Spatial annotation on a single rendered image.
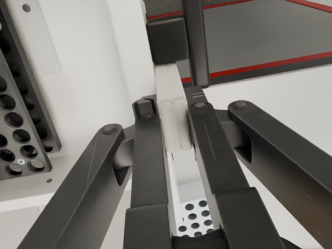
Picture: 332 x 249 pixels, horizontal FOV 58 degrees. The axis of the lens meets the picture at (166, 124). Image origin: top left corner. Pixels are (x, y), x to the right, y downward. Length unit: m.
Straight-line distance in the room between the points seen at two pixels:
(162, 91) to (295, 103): 0.28
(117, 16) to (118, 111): 0.14
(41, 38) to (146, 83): 0.12
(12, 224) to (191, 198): 0.22
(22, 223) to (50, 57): 0.21
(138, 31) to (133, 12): 0.01
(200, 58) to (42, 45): 0.14
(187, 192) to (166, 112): 0.29
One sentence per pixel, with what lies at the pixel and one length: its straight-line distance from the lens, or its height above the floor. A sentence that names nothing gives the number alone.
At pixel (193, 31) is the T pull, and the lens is 0.19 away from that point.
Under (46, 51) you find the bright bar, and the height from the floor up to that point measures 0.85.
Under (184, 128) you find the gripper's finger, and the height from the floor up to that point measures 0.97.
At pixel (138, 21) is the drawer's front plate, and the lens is 0.17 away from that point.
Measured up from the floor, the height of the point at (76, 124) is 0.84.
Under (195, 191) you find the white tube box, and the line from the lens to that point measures 0.43.
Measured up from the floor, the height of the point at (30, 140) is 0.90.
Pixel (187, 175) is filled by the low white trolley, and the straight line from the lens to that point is 0.44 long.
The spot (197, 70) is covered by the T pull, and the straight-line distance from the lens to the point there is 0.20.
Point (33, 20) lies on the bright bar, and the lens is 0.27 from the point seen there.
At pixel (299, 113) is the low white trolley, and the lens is 0.43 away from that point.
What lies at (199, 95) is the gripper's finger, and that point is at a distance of 0.17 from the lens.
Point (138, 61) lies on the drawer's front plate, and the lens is 0.18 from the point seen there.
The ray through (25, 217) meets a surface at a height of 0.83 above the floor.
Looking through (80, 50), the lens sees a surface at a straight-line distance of 0.28.
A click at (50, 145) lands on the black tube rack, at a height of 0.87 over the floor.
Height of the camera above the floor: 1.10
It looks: 61 degrees down
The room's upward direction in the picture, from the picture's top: 172 degrees clockwise
